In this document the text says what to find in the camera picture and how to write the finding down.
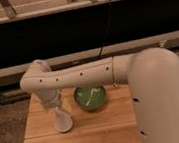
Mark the black cable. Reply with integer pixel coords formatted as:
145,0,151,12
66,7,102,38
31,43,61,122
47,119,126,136
85,0,123,61

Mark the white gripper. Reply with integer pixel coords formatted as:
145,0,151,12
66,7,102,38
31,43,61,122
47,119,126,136
38,89,62,110

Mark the black and white rail frame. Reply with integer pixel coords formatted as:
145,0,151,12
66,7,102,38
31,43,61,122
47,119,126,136
0,0,179,77

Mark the green bowl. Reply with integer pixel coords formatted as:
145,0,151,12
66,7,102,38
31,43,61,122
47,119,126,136
73,85,106,112

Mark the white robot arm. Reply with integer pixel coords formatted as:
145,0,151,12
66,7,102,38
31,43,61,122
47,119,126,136
20,47,179,143

